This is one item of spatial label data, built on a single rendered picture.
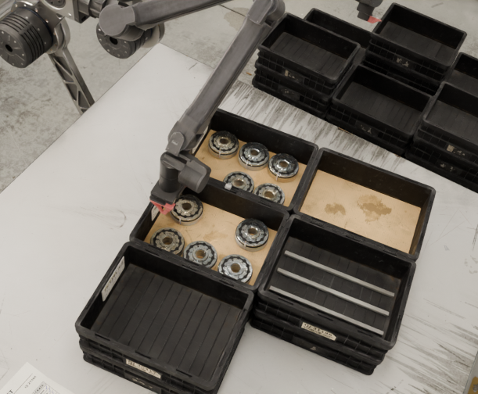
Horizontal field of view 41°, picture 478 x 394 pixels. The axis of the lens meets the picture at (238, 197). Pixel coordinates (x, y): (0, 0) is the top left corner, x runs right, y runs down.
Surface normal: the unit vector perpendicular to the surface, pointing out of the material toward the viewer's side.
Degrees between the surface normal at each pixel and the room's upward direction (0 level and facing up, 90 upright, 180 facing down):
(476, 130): 0
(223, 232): 0
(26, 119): 0
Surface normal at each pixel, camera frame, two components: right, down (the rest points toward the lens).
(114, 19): -0.30, 0.11
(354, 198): 0.11, -0.58
